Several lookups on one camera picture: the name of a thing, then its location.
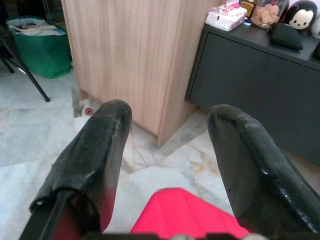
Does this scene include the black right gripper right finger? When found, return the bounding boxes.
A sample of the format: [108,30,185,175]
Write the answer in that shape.
[206,104,320,240]

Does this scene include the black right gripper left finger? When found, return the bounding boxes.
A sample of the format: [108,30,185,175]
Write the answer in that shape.
[18,99,133,240]

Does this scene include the black sideboard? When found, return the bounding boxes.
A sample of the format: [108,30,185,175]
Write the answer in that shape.
[184,23,320,166]

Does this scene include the red plastic stool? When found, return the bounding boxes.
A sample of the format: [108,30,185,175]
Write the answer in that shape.
[130,187,251,239]

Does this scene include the black metal chair leg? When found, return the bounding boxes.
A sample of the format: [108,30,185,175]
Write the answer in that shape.
[0,24,51,103]

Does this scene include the green shopping bag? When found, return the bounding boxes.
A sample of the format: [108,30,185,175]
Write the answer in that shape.
[6,16,73,80]

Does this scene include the light wooden cabinet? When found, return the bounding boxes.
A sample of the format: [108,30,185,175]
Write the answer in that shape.
[61,0,226,149]

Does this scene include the black fabric pouch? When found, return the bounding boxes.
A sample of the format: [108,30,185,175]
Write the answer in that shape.
[268,22,305,51]

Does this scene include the white canvas tote bag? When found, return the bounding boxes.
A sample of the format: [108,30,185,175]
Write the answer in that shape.
[8,19,67,37]

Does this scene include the pink white tissue pack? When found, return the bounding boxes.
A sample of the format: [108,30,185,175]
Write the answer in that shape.
[204,0,248,32]

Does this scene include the black white mouse plush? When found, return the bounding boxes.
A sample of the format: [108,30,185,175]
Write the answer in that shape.
[284,0,319,31]

